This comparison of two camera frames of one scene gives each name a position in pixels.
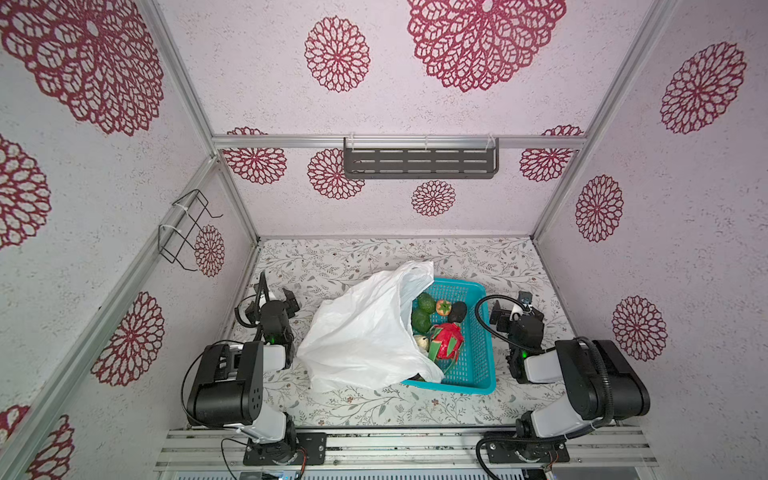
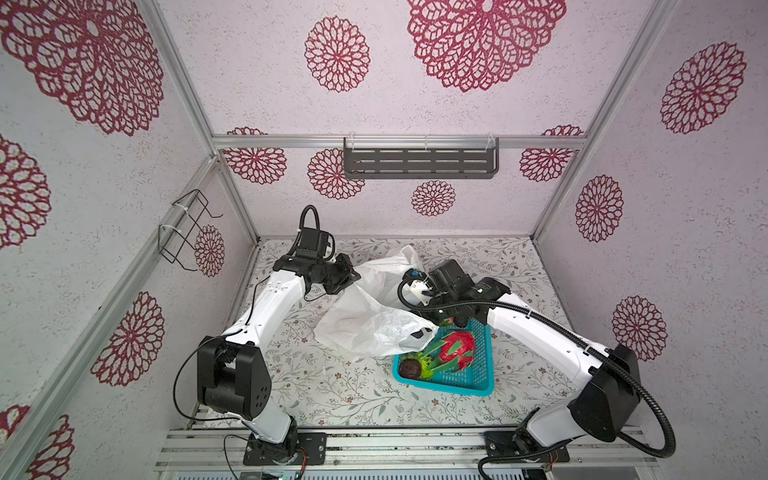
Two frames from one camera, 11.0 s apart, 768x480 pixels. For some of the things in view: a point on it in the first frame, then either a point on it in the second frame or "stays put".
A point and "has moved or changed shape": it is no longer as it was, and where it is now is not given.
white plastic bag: x=364 y=337 has moved or changed shape
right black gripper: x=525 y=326 to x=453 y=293
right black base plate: x=506 y=447 stays put
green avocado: x=421 y=321 to x=426 y=371
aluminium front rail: x=201 y=448 stays put
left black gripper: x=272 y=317 to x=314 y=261
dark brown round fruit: x=457 y=312 has moved or changed shape
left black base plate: x=305 y=449 stays put
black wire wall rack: x=179 y=234 stays put
